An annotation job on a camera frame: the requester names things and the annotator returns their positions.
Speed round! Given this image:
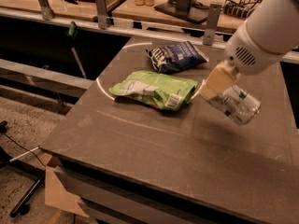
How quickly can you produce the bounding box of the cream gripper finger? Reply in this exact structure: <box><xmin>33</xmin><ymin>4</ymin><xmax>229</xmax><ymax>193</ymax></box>
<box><xmin>199</xmin><ymin>60</ymin><xmax>240</xmax><ymax>101</ymax></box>

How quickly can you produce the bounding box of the crushed silver 7up can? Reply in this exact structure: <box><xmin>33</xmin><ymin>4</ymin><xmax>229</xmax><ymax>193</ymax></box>
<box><xmin>208</xmin><ymin>85</ymin><xmax>261</xmax><ymax>125</ymax></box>

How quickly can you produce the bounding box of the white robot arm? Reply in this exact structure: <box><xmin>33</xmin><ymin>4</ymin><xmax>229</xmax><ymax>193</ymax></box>
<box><xmin>199</xmin><ymin>0</ymin><xmax>299</xmax><ymax>101</ymax></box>

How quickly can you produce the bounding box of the blue chip bag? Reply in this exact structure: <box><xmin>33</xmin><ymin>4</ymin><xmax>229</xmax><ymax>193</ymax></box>
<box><xmin>146</xmin><ymin>41</ymin><xmax>208</xmax><ymax>74</ymax></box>

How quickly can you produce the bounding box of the green snack bag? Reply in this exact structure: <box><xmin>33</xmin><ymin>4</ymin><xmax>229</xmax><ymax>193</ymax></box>
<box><xmin>109</xmin><ymin>71</ymin><xmax>198</xmax><ymax>111</ymax></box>

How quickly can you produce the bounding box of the black power strip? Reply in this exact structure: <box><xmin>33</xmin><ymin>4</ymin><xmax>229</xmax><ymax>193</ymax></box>
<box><xmin>223</xmin><ymin>4</ymin><xmax>253</xmax><ymax>19</ymax></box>

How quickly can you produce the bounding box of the black monitor stand base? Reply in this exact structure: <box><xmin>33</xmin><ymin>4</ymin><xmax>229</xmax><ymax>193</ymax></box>
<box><xmin>154</xmin><ymin>0</ymin><xmax>209</xmax><ymax>24</ymax></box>

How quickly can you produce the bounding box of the black floor stand leg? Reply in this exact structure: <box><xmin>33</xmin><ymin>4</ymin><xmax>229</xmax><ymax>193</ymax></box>
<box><xmin>0</xmin><ymin>147</ymin><xmax>46</xmax><ymax>218</ymax></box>

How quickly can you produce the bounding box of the grey metal bracket right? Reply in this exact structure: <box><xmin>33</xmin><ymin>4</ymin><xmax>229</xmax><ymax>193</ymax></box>
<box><xmin>203</xmin><ymin>3</ymin><xmax>221</xmax><ymax>46</ymax></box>

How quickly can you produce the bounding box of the grey metal bracket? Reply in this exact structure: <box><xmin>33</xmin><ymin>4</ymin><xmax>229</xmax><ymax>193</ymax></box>
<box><xmin>95</xmin><ymin>0</ymin><xmax>108</xmax><ymax>29</ymax></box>
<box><xmin>203</xmin><ymin>3</ymin><xmax>221</xmax><ymax>46</ymax></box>
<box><xmin>38</xmin><ymin>0</ymin><xmax>54</xmax><ymax>21</ymax></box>

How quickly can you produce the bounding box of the grey metal bracket middle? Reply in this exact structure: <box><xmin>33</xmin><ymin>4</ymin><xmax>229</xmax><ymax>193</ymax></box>
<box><xmin>95</xmin><ymin>0</ymin><xmax>108</xmax><ymax>29</ymax></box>

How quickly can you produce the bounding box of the green handled tool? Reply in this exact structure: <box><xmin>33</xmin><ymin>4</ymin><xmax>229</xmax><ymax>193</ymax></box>
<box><xmin>66</xmin><ymin>21</ymin><xmax>87</xmax><ymax>78</ymax></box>

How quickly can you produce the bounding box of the grey metal bracket left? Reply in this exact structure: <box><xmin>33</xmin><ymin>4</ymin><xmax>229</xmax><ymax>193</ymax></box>
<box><xmin>38</xmin><ymin>0</ymin><xmax>54</xmax><ymax>21</ymax></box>

